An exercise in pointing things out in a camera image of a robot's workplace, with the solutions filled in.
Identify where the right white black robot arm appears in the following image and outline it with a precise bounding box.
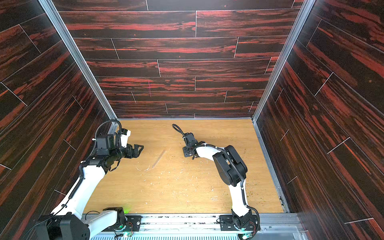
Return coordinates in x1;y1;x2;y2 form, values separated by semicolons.
183;133;260;232

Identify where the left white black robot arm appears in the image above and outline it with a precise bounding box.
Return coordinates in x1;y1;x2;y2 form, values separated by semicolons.
35;129;144;240

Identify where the clear test tube middle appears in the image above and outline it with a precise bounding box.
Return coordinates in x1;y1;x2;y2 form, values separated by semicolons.
152;150;167;169

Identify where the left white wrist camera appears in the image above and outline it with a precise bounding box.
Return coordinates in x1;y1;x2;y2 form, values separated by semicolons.
120;129;131;148

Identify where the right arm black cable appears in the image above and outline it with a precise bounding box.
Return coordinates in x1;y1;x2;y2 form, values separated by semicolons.
171;123;261;240

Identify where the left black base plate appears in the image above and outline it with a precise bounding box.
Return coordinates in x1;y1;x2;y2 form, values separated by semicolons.
102;215;142;233

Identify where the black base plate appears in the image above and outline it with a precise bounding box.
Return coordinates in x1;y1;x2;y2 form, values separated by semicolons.
216;215;261;232
102;215;142;233

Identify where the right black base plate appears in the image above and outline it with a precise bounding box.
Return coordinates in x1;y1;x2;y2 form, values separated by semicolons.
216;215;261;232

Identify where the aluminium front rail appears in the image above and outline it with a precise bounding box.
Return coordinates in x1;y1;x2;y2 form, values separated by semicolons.
53;213;307;240

